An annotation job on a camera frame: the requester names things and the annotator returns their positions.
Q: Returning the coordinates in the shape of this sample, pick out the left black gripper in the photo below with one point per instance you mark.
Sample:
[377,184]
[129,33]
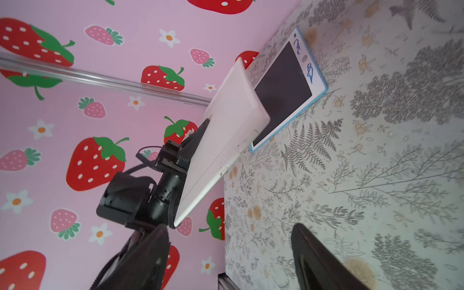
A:
[181,140]

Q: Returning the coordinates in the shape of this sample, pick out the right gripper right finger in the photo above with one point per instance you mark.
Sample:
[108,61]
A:
[316,268]

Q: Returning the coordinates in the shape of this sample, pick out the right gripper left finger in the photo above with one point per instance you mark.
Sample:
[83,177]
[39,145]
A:
[142,267]

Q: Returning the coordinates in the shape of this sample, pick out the white drawing tablet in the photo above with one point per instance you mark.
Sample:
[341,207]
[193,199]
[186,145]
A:
[235,118]

